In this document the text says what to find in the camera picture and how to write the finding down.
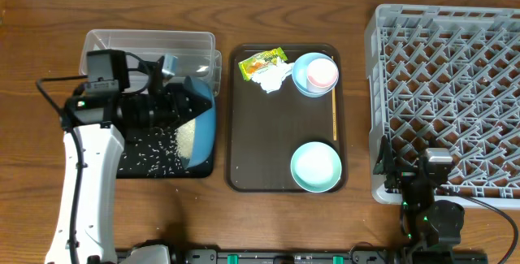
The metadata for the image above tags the white rice pile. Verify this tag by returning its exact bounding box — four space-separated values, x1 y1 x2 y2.
175 119 196 160

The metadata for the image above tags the dark blue plate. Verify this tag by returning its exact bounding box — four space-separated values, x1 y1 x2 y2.
181 87 216 171

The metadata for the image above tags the mint green bowl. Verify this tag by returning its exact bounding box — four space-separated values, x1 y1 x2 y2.
290 141 343 193

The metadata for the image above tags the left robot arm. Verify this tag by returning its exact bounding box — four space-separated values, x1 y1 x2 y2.
45 49 216 263

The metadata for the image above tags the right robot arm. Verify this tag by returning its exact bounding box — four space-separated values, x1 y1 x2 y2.
373 136 464 249

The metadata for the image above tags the grey dishwasher rack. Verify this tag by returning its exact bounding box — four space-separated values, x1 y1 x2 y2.
365 4 519 210

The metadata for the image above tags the clear plastic bin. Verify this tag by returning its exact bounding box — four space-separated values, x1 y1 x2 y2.
80 29 222 96

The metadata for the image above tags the black plastic tray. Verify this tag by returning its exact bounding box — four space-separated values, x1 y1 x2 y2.
117 128 214 179

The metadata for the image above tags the green yellow snack wrapper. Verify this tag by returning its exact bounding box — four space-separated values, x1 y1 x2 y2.
238 47 288 81

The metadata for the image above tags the wooden chopstick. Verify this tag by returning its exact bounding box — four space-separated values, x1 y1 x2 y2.
331 55 338 142

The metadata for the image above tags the crumpled white napkin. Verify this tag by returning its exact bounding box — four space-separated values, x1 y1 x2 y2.
251 63 293 93

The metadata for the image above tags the brown serving tray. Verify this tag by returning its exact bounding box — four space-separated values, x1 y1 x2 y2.
225 43 349 193

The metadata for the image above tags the pink cup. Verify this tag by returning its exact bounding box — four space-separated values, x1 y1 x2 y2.
306 58 339 93

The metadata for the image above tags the light blue bowl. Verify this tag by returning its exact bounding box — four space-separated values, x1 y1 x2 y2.
292 52 340 97

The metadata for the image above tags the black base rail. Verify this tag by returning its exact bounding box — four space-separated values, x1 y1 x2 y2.
115 249 488 264

